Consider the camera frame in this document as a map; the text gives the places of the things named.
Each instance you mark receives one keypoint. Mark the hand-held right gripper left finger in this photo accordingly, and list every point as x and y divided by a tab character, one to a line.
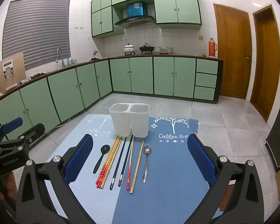
80	158

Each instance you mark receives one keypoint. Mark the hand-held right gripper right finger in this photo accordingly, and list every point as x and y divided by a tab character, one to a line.
200	161

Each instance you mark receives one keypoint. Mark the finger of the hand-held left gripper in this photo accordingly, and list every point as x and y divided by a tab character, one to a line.
35	130
12	124

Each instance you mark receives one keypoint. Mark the black plastic spoon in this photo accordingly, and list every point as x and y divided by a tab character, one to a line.
105	148

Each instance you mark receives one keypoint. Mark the black chopstick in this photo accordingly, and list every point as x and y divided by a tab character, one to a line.
126	161
117	163

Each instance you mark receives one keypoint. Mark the metal spoon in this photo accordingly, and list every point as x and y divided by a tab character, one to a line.
147	149

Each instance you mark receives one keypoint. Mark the white double utensil holder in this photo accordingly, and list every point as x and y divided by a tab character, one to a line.
121	121

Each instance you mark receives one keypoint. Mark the person's left hand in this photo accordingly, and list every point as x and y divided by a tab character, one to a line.
11	184

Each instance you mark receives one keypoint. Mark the light blue table mat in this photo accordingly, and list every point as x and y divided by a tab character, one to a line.
93	198

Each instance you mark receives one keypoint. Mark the dark blue table mat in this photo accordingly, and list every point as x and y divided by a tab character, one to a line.
168	191

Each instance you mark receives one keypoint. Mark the wooden board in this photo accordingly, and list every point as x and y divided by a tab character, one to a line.
16	60

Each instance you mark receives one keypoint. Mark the bottles by sink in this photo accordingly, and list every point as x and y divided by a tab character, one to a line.
71	61

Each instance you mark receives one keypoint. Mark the metal kitchen faucet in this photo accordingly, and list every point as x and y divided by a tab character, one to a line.
59	51

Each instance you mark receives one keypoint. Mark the grey window blind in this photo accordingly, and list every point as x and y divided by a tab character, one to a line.
37	32

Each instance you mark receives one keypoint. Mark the metal kettle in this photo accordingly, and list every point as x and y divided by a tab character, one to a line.
95	54

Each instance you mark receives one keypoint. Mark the green base cabinets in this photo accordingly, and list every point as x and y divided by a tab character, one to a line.
140	74

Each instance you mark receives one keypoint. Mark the glass jar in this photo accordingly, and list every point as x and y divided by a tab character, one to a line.
204	53

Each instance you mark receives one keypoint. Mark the orange thermos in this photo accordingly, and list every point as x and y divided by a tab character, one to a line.
212	49

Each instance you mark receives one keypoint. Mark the wooden door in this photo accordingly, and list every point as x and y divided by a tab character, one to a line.
231	51
266	63

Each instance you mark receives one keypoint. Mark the patterned containers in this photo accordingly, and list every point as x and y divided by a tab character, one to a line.
169	50

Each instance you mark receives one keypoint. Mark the stack of bowls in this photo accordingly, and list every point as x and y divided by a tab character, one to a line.
157	49

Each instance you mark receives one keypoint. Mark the white cooking pot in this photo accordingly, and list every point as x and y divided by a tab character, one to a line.
128	49

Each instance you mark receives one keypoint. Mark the black wok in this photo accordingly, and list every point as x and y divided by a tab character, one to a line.
146	48

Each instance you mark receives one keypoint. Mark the black range hood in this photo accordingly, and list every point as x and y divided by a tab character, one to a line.
135	20

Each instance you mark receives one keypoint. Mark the blue box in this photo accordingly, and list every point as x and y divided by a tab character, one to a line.
136	9

